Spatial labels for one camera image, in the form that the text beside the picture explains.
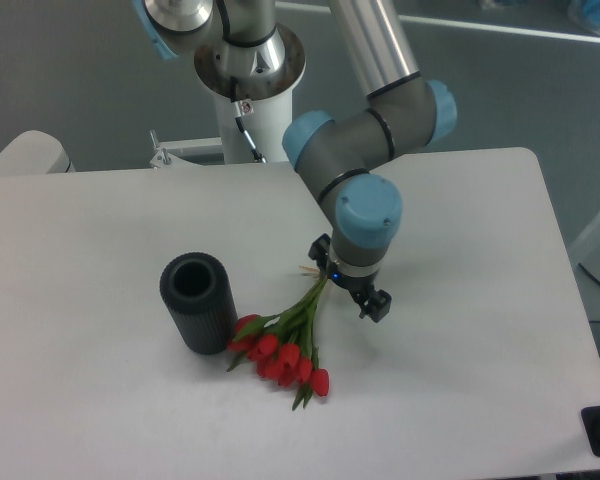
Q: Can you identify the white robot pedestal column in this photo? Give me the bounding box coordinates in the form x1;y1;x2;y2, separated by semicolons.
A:
193;25;307;164

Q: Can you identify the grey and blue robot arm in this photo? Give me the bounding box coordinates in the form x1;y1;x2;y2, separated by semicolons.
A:
133;1;457;321

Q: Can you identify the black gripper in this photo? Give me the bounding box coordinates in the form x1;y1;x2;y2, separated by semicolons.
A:
308;234;392;323

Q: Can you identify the red tulip bouquet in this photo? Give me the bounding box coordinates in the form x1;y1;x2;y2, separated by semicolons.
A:
227;267;330;409

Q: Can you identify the white rounded chair part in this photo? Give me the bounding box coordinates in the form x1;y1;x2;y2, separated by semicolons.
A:
0;130;76;177

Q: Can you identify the black ribbed cylindrical vase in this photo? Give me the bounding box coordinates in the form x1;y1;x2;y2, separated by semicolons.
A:
159;252;237;355

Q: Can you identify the black cable on pedestal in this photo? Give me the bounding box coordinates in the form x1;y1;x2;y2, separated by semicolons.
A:
228;74;269;164

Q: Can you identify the white metal base frame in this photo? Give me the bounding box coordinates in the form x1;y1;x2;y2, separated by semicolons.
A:
149;130;288;169

